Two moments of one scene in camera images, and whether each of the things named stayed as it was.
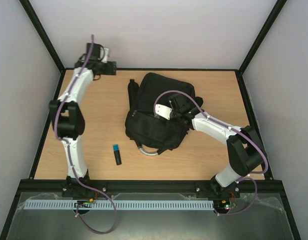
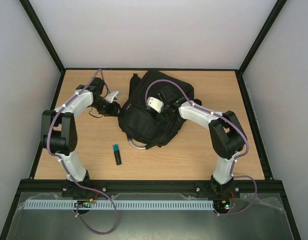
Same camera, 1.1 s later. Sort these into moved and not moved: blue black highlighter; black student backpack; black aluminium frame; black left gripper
Moved: black left gripper; black student backpack
Not moved: blue black highlighter; black aluminium frame
